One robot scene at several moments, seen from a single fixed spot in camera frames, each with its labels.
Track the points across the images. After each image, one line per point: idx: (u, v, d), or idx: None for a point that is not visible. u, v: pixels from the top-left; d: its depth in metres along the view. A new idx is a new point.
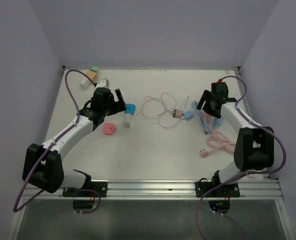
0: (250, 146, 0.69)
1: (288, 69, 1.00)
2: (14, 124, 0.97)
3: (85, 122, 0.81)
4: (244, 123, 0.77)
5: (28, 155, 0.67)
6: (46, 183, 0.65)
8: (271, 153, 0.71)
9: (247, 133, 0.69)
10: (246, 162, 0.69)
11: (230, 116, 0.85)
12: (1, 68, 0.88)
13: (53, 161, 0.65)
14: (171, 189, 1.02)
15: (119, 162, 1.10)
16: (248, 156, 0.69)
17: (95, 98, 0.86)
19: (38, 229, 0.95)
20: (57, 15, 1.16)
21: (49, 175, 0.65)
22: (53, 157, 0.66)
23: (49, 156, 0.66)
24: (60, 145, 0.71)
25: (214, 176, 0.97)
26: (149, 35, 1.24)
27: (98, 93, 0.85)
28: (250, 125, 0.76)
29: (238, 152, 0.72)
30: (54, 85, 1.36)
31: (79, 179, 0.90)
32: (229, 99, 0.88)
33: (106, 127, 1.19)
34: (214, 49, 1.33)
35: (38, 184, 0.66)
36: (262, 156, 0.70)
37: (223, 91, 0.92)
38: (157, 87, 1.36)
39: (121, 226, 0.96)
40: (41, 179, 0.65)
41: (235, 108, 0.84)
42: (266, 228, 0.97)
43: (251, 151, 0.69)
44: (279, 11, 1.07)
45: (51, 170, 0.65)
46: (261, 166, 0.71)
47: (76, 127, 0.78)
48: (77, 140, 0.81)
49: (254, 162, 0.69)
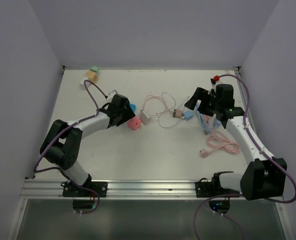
0: (260, 180, 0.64)
1: (288, 69, 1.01)
2: (14, 124, 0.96)
3: (104, 116, 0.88)
4: (255, 152, 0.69)
5: (52, 128, 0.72)
6: (62, 156, 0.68)
8: (281, 186, 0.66)
9: (258, 168, 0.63)
10: (254, 195, 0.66)
11: (237, 136, 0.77)
12: (1, 67, 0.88)
13: (76, 135, 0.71)
14: (171, 189, 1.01)
15: (119, 162, 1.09)
16: (257, 189, 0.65)
17: (114, 100, 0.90)
19: (38, 230, 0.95)
20: (57, 15, 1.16)
21: (68, 148, 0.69)
22: (76, 132, 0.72)
23: (73, 131, 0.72)
24: (82, 125, 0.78)
25: (214, 177, 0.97)
26: (149, 35, 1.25)
27: (118, 97, 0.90)
28: (262, 156, 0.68)
29: (247, 183, 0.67)
30: (54, 85, 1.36)
31: (82, 174, 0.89)
32: (236, 111, 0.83)
33: (132, 122, 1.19)
34: (214, 49, 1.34)
35: (53, 157, 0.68)
36: (271, 188, 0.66)
37: (229, 99, 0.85)
38: (157, 87, 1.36)
39: (121, 226, 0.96)
40: (58, 152, 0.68)
41: (244, 128, 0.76)
42: (266, 228, 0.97)
43: (261, 185, 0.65)
44: (279, 12, 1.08)
45: (71, 143, 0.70)
46: (269, 196, 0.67)
47: (96, 117, 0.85)
48: (91, 131, 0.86)
49: (262, 194, 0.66)
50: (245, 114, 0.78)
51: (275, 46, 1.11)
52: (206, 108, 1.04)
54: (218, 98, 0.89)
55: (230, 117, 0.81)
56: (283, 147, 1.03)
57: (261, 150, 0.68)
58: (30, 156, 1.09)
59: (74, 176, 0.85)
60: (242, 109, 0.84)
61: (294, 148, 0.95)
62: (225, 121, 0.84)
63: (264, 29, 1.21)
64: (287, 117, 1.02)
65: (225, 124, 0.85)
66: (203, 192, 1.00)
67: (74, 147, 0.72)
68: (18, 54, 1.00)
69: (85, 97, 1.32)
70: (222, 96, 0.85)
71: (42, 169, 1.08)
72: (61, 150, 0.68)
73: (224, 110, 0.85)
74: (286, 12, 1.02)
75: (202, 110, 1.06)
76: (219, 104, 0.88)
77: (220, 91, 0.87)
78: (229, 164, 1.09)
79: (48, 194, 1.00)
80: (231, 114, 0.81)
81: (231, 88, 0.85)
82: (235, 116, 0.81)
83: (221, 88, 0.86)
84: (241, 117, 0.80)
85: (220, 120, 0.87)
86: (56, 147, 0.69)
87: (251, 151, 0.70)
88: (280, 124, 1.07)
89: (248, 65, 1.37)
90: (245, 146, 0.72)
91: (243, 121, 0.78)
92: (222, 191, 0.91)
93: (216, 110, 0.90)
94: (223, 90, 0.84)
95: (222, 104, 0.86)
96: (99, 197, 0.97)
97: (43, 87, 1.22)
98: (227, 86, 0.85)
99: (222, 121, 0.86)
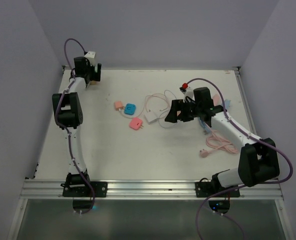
0: (256, 163, 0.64)
1: (288, 68, 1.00)
2: (15, 123, 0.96)
3: (80, 79, 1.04)
4: (243, 138, 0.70)
5: (53, 102, 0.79)
6: (74, 116, 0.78)
8: (277, 166, 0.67)
9: (250, 151, 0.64)
10: (253, 181, 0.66)
11: (224, 130, 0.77)
12: (1, 67, 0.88)
13: (74, 98, 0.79)
14: (171, 189, 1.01)
15: (118, 161, 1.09)
16: (255, 173, 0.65)
17: (78, 65, 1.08)
19: (39, 230, 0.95)
20: (57, 15, 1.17)
21: (75, 109, 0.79)
22: (73, 95, 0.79)
23: (70, 95, 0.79)
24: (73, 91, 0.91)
25: (213, 178, 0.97)
26: (149, 34, 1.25)
27: (78, 59, 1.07)
28: (250, 140, 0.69)
29: (244, 169, 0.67)
30: (54, 85, 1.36)
31: (81, 162, 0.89)
32: (216, 109, 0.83)
33: (133, 122, 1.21)
34: (214, 49, 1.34)
35: (68, 121, 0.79)
36: (269, 170, 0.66)
37: (208, 99, 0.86)
38: (157, 87, 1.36)
39: (121, 227, 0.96)
40: (69, 115, 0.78)
41: (227, 121, 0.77)
42: (266, 227, 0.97)
43: (257, 168, 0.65)
44: (279, 12, 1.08)
45: (75, 105, 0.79)
46: (268, 178, 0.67)
47: (76, 81, 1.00)
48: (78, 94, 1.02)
49: (261, 177, 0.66)
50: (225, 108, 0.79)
51: (274, 45, 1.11)
52: (188, 115, 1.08)
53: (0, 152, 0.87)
54: (197, 102, 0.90)
55: (212, 115, 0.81)
56: (283, 147, 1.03)
57: (248, 135, 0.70)
58: (30, 156, 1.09)
59: (78, 155, 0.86)
60: (222, 106, 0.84)
61: (293, 148, 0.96)
62: (209, 120, 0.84)
63: (264, 29, 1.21)
64: (286, 116, 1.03)
65: (210, 123, 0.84)
66: (203, 192, 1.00)
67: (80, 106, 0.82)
68: (18, 54, 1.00)
69: (84, 98, 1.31)
70: (201, 98, 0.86)
71: (42, 169, 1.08)
72: (71, 113, 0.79)
73: (206, 110, 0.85)
74: (286, 12, 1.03)
75: (183, 118, 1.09)
76: (201, 106, 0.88)
77: (198, 94, 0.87)
78: (229, 164, 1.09)
79: (48, 194, 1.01)
80: (213, 112, 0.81)
81: (208, 89, 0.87)
82: (217, 113, 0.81)
83: (198, 92, 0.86)
84: (221, 113, 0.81)
85: (204, 120, 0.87)
86: (64, 114, 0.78)
87: (239, 139, 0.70)
88: (280, 123, 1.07)
89: (248, 65, 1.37)
90: (233, 136, 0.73)
91: (225, 115, 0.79)
92: (221, 190, 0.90)
93: (199, 113, 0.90)
94: (201, 93, 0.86)
95: (203, 106, 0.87)
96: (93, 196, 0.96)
97: (43, 86, 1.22)
98: (203, 88, 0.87)
99: (206, 121, 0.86)
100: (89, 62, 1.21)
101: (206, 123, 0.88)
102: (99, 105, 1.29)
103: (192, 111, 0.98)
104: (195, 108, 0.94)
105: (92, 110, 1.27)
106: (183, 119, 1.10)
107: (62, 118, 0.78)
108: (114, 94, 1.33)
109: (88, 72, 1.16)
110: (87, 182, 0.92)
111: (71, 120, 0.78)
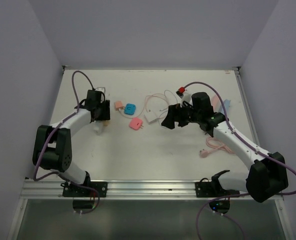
0: (266, 180, 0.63)
1: (288, 68, 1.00)
2: (14, 123, 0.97)
3: (84, 112, 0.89)
4: (251, 153, 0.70)
5: (38, 136, 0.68)
6: (58, 159, 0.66)
8: (286, 179, 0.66)
9: (260, 169, 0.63)
10: (265, 196, 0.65)
11: (228, 142, 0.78)
12: (0, 67, 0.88)
13: (64, 136, 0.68)
14: (171, 189, 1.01)
15: (119, 162, 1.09)
16: (266, 189, 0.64)
17: (90, 96, 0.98)
19: (38, 230, 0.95)
20: (57, 15, 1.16)
21: (61, 150, 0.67)
22: (64, 131, 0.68)
23: (60, 131, 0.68)
24: (67, 124, 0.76)
25: (213, 180, 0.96)
26: (149, 34, 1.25)
27: (92, 91, 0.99)
28: (259, 155, 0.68)
29: (255, 186, 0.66)
30: (53, 85, 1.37)
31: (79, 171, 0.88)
32: (218, 118, 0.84)
33: (133, 122, 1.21)
34: (214, 49, 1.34)
35: (48, 162, 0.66)
36: (279, 184, 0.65)
37: (208, 106, 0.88)
38: (157, 87, 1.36)
39: (121, 227, 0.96)
40: (54, 157, 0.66)
41: (231, 132, 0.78)
42: (267, 228, 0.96)
43: (268, 184, 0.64)
44: (279, 11, 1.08)
45: (63, 144, 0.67)
46: (278, 192, 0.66)
47: (78, 114, 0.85)
48: (78, 128, 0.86)
49: (272, 192, 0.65)
50: (227, 118, 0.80)
51: (275, 46, 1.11)
52: (185, 120, 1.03)
53: None
54: (197, 109, 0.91)
55: (215, 125, 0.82)
56: (283, 147, 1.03)
57: (256, 150, 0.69)
58: (30, 156, 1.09)
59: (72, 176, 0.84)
60: (223, 114, 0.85)
61: (293, 148, 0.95)
62: (210, 130, 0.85)
63: (264, 29, 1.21)
64: (286, 117, 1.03)
65: (212, 133, 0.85)
66: (203, 192, 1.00)
67: (68, 147, 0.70)
68: (17, 54, 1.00)
69: (97, 138, 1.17)
70: (201, 105, 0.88)
71: (42, 169, 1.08)
72: (56, 154, 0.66)
73: (207, 119, 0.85)
74: (286, 12, 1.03)
75: (182, 123, 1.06)
76: (201, 115, 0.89)
77: (198, 102, 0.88)
78: (229, 164, 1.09)
79: (48, 194, 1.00)
80: (214, 123, 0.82)
81: (207, 96, 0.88)
82: (219, 123, 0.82)
83: (198, 99, 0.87)
84: (224, 123, 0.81)
85: (205, 129, 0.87)
86: (49, 153, 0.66)
87: (247, 154, 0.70)
88: (280, 123, 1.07)
89: (248, 65, 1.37)
90: (241, 151, 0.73)
91: (228, 126, 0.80)
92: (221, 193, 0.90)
93: (199, 121, 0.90)
94: (201, 100, 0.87)
95: (203, 114, 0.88)
96: (99, 197, 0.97)
97: (42, 87, 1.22)
98: (202, 96, 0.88)
99: (207, 131, 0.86)
100: (102, 97, 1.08)
101: (207, 132, 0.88)
102: (112, 147, 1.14)
103: (191, 118, 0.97)
104: (194, 115, 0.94)
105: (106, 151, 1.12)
106: (180, 124, 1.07)
107: (45, 159, 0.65)
108: (114, 94, 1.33)
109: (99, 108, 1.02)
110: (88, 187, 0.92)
111: (54, 162, 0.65)
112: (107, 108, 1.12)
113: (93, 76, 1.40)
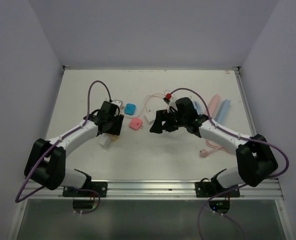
0: (253, 162, 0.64)
1: (288, 68, 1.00)
2: (14, 123, 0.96)
3: (91, 125, 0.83)
4: (234, 140, 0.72)
5: (34, 150, 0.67)
6: (47, 179, 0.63)
8: (272, 158, 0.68)
9: (245, 151, 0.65)
10: (257, 180, 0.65)
11: (215, 137, 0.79)
12: (0, 67, 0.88)
13: (58, 156, 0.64)
14: (171, 189, 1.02)
15: (119, 162, 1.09)
16: (256, 171, 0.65)
17: (105, 107, 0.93)
19: (39, 230, 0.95)
20: (57, 15, 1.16)
21: (52, 169, 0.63)
22: (58, 153, 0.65)
23: (55, 151, 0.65)
24: (66, 142, 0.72)
25: (213, 181, 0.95)
26: (149, 34, 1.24)
27: (107, 103, 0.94)
28: (242, 140, 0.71)
29: (245, 172, 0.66)
30: (53, 85, 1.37)
31: (78, 178, 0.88)
32: (201, 119, 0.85)
33: (134, 122, 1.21)
34: (214, 49, 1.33)
35: (38, 179, 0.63)
36: (268, 165, 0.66)
37: (192, 109, 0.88)
38: (157, 87, 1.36)
39: (121, 227, 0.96)
40: (44, 175, 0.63)
41: (215, 128, 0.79)
42: (266, 228, 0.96)
43: (256, 166, 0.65)
44: (279, 11, 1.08)
45: (55, 164, 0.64)
46: (269, 174, 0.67)
47: (82, 129, 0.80)
48: (79, 144, 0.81)
49: (263, 174, 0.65)
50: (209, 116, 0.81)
51: (275, 45, 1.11)
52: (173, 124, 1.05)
53: None
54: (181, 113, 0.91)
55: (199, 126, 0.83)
56: (283, 148, 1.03)
57: (238, 136, 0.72)
58: None
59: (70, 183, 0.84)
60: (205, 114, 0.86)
61: (293, 149, 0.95)
62: (197, 132, 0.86)
63: (264, 29, 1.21)
64: (286, 117, 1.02)
65: (199, 134, 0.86)
66: (203, 192, 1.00)
67: (60, 168, 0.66)
68: (17, 54, 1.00)
69: (100, 150, 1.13)
70: (185, 109, 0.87)
71: None
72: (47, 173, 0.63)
73: (192, 122, 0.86)
74: (286, 12, 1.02)
75: (169, 126, 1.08)
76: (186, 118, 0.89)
77: (181, 106, 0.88)
78: (229, 164, 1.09)
79: (48, 194, 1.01)
80: (199, 123, 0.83)
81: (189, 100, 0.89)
82: (204, 123, 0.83)
83: (182, 103, 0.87)
84: (207, 121, 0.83)
85: (192, 132, 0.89)
86: (41, 169, 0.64)
87: (231, 142, 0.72)
88: (279, 123, 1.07)
89: (248, 65, 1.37)
90: (225, 141, 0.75)
91: (211, 123, 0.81)
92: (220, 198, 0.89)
93: (185, 124, 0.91)
94: (184, 105, 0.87)
95: (188, 117, 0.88)
96: (99, 197, 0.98)
97: (42, 87, 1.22)
98: (185, 100, 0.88)
99: (194, 133, 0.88)
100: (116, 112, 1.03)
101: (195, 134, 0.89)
102: (116, 159, 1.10)
103: (177, 121, 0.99)
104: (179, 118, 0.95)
105: (111, 164, 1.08)
106: (168, 129, 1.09)
107: (36, 175, 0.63)
108: (114, 94, 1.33)
109: (111, 121, 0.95)
110: (88, 189, 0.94)
111: (44, 181, 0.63)
112: (120, 123, 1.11)
113: (93, 76, 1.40)
